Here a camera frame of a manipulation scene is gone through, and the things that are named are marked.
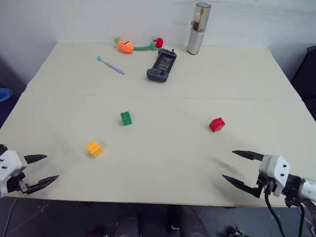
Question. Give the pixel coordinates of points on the green toy brick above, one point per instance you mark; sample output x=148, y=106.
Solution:
x=126, y=118

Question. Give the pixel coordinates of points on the orange toothbrush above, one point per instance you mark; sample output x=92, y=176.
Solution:
x=201, y=18

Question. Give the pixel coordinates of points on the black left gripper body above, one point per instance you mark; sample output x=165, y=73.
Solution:
x=15, y=184

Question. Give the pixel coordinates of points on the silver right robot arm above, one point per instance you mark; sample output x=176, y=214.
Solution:
x=307, y=188

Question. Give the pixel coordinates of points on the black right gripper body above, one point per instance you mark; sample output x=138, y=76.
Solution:
x=267, y=185

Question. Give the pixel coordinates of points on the blue bowl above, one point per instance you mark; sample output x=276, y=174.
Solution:
x=5, y=94

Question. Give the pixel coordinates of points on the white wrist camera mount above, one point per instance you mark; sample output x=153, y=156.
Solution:
x=11, y=160
x=275, y=168

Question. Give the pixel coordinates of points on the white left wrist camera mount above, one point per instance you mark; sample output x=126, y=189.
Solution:
x=11, y=160

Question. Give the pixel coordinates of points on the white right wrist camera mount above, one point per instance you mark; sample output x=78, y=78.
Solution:
x=275, y=168

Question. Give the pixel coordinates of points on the red flower plush toy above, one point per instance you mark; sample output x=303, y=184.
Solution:
x=158, y=42

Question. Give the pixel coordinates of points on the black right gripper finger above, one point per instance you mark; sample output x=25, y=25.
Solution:
x=250, y=155
x=243, y=185

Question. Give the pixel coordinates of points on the clear and white toothbrush case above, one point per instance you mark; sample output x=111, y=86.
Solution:
x=196, y=37

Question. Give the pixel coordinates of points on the yellow toy brick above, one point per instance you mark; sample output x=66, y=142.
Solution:
x=94, y=148

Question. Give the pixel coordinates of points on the red toy brick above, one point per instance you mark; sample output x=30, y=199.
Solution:
x=217, y=124

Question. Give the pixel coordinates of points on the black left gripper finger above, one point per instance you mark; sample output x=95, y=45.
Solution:
x=42, y=184
x=34, y=158

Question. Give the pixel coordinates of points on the teal and purple toothbrush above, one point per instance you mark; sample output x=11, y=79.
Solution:
x=111, y=65

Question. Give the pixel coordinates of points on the grey handheld game controller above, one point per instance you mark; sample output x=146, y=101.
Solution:
x=162, y=65

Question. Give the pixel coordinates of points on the orange carrot plush toy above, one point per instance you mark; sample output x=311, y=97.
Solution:
x=125, y=45

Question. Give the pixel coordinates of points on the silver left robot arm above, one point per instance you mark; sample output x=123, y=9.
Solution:
x=2, y=148

